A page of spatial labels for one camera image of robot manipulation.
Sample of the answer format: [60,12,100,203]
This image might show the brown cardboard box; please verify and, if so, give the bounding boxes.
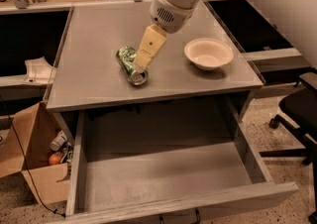
[0,102,70,204]

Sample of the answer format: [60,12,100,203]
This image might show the white paper bowl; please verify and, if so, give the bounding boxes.
[184,38,234,71]

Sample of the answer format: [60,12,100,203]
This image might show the black drawer handle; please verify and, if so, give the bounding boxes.
[158,209,201,224]

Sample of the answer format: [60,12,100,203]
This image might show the black office chair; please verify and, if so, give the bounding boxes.
[261,71,317,224]

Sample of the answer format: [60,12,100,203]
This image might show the orange fruit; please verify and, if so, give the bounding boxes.
[49,152,62,166]

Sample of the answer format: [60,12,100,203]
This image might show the grey cabinet top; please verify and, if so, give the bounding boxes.
[48,2,263,112]

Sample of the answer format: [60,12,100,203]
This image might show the black cable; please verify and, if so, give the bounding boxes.
[0,95,67,219]

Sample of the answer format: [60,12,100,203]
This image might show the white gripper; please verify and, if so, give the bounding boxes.
[133,0,195,73]

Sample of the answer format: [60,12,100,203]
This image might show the green soda can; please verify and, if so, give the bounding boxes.
[116,46,148,86]

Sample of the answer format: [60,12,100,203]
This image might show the open grey wooden drawer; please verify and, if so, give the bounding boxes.
[66,96,297,224]

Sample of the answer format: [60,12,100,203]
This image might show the white curved bracket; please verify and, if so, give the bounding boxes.
[23,56,56,85]

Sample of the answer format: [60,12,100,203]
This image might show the white plastic bottle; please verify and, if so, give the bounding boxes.
[50,131,67,152]

